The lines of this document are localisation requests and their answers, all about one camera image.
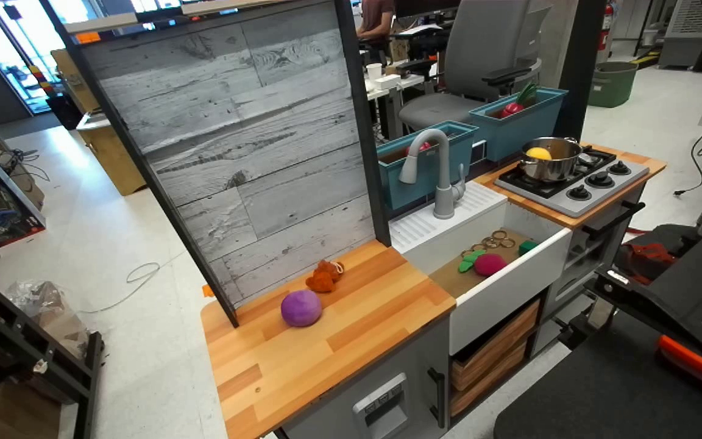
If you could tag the orange plush toy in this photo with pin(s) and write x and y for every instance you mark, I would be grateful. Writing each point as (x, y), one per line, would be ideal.
(322, 280)

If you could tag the grey toy tap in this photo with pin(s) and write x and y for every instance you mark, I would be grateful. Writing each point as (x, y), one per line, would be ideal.
(443, 183)

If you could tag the purple ball toy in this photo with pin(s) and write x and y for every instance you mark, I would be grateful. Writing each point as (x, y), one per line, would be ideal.
(301, 308)

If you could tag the brown sink mat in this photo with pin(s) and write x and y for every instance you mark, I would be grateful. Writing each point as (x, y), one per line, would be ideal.
(451, 280)

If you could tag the magenta toy with green leaves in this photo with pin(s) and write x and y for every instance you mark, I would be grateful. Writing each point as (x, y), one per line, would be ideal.
(490, 264)

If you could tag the toy kitchen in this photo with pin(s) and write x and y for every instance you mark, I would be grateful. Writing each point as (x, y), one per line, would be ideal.
(302, 366)

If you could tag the white toy sink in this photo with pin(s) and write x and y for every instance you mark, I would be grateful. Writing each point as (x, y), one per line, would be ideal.
(509, 292)

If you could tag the green toy block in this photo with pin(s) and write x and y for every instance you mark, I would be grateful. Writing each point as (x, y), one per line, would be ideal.
(528, 247)

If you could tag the red and green toy vegetable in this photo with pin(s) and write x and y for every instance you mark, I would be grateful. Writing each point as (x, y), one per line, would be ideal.
(512, 108)

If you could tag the yellow toy lemon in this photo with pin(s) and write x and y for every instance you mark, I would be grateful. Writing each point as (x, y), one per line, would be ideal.
(538, 153)

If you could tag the grey toy stove top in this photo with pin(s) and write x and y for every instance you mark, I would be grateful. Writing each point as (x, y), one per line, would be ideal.
(570, 204)

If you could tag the teal plastic bin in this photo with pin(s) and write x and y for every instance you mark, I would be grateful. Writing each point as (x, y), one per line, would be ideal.
(418, 180)
(521, 134)

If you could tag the white desk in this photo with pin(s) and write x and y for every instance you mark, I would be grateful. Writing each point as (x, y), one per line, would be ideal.
(390, 88)

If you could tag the bunch of metal rings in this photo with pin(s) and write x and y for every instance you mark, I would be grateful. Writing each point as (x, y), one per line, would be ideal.
(492, 241)

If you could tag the white cup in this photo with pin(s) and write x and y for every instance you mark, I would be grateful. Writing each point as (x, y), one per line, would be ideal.
(374, 71)

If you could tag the grey cabinet door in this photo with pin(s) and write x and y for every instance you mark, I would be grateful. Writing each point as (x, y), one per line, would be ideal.
(351, 390)

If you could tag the stack of wooden crates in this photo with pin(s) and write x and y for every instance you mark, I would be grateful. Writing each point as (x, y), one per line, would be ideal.
(491, 360)

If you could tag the person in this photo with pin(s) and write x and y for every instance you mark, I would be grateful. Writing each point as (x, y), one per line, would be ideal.
(376, 15)

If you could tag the steel pot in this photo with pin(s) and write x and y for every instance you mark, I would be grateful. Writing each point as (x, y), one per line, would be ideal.
(555, 167)

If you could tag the grey office chair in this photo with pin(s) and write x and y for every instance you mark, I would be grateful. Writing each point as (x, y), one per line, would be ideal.
(485, 49)

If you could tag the oven door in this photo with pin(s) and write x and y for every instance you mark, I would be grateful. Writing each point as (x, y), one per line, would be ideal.
(576, 262)

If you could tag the black stove knob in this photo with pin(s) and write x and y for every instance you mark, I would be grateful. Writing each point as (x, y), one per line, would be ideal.
(620, 167)
(600, 178)
(579, 192)

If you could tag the wooden cabinet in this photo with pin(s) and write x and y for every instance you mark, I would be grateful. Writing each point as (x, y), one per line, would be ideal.
(110, 158)

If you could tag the green bucket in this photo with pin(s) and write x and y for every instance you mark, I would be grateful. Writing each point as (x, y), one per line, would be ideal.
(612, 85)

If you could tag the clear plastic bag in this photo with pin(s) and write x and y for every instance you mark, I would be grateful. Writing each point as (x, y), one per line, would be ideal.
(46, 305)

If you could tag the red fire extinguisher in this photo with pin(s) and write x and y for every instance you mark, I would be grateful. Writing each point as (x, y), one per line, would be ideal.
(606, 24)

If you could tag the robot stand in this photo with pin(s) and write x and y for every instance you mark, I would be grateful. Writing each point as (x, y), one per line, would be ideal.
(631, 390)

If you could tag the black metal shelf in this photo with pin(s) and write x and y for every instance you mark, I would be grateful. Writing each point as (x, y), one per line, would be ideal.
(52, 366)

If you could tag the orange and black clamp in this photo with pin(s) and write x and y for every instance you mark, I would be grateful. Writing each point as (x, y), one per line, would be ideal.
(692, 356)

